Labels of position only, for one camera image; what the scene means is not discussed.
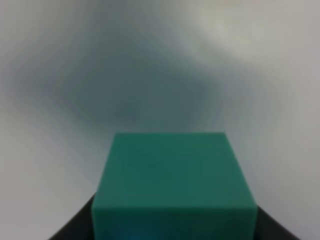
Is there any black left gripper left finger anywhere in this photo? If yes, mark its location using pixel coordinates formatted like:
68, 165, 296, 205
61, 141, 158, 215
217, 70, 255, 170
49, 194, 95, 240

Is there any teal cube block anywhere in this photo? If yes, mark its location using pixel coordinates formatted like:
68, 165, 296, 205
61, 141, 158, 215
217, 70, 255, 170
92, 132, 258, 240

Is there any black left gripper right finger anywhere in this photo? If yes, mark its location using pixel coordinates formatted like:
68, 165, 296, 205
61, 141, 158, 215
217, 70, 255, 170
253, 206, 299, 240

